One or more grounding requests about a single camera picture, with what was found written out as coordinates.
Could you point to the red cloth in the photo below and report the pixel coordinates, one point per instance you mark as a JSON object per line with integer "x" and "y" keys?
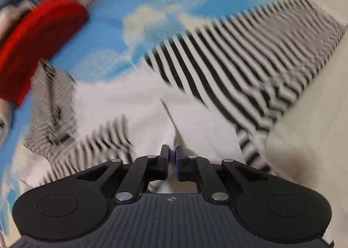
{"x": 38, "y": 36}

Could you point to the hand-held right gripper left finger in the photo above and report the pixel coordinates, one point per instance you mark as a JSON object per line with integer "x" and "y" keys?
{"x": 164, "y": 157}

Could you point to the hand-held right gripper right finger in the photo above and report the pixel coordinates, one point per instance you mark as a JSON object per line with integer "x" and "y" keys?
{"x": 178, "y": 158}

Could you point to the black and white striped shirt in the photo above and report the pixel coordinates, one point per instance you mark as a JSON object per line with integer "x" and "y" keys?
{"x": 217, "y": 55}

